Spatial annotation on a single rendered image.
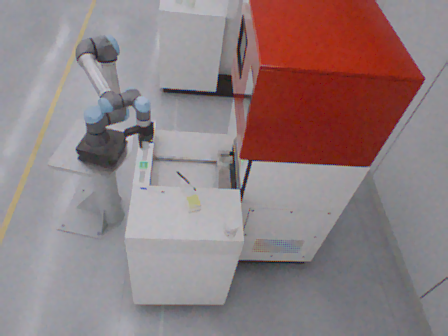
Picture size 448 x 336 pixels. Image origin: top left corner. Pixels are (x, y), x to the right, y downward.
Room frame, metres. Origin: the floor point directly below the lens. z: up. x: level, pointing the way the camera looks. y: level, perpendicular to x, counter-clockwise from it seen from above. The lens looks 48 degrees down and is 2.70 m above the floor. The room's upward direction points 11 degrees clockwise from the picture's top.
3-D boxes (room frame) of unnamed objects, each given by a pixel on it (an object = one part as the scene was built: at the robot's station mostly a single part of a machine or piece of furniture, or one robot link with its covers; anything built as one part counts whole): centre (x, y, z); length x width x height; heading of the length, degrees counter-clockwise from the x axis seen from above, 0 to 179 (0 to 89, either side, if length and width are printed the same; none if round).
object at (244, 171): (1.79, -0.05, 1.02); 0.82 x 0.03 x 0.40; 10
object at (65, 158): (1.63, 0.86, 0.75); 0.45 x 0.44 x 0.13; 87
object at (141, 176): (1.56, 0.50, 0.89); 0.55 x 0.09 x 0.14; 10
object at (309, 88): (1.85, -0.36, 1.52); 0.81 x 0.75 x 0.59; 10
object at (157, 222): (1.16, 0.16, 0.89); 0.62 x 0.35 x 0.14; 100
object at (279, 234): (1.85, -0.39, 0.41); 0.82 x 0.71 x 0.82; 10
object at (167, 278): (1.46, 0.22, 0.41); 0.97 x 0.64 x 0.82; 10
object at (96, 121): (1.64, 0.83, 1.07); 0.13 x 0.12 x 0.14; 132
